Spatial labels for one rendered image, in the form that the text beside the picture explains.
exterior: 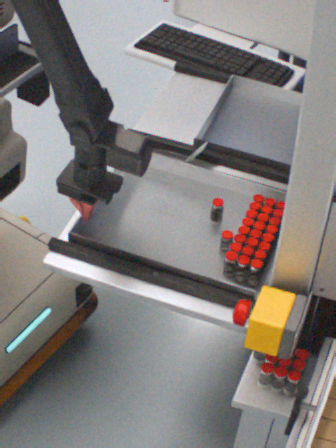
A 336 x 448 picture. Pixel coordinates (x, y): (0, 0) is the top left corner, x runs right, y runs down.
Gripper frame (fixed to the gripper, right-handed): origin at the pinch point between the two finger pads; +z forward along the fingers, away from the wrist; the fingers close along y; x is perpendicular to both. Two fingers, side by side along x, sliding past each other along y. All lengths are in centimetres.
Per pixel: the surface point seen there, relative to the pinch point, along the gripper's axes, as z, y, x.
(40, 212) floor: 95, -54, 79
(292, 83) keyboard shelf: 9, 20, 74
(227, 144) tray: 1.5, 15.1, 33.1
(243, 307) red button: -13.3, 33.4, -17.7
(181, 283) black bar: -0.9, 21.0, -7.3
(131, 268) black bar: -0.2, 12.1, -7.7
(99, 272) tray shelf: 2.2, 6.9, -9.2
